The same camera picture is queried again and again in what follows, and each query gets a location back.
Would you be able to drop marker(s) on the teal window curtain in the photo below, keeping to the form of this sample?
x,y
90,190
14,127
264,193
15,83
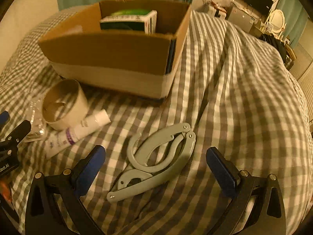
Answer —
x,y
296,19

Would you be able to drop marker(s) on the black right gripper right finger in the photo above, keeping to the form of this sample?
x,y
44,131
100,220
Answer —
x,y
256,205

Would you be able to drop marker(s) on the grey mini fridge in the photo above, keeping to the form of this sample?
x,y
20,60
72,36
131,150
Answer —
x,y
240,18

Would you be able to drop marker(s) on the green white carton box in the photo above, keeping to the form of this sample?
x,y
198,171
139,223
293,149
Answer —
x,y
131,19

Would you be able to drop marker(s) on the white cosmetic tube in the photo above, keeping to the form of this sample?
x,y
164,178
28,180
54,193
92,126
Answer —
x,y
68,137

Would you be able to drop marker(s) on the cardboard tape roll core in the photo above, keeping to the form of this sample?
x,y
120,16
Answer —
x,y
64,105

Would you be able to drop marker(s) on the operator hand orange glove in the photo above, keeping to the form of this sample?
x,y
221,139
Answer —
x,y
6,191

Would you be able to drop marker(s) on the brown cardboard box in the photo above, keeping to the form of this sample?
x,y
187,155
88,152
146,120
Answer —
x,y
122,60

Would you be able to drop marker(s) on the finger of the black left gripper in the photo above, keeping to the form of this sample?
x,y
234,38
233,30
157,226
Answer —
x,y
16,136
4,119

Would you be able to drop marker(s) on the white oval vanity mirror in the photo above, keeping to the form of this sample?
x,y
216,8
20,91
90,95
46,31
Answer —
x,y
275,22

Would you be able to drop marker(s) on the black clothes pile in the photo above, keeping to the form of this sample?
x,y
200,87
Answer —
x,y
277,44

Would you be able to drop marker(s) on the clear plastic bag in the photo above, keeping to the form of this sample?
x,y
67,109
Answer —
x,y
35,117

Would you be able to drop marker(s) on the grey folding clothes hanger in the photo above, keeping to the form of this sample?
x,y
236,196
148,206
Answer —
x,y
160,158

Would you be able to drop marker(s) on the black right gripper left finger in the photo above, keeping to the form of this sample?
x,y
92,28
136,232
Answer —
x,y
43,215

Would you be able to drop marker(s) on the grey checked bed cover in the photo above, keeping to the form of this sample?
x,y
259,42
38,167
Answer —
x,y
236,94

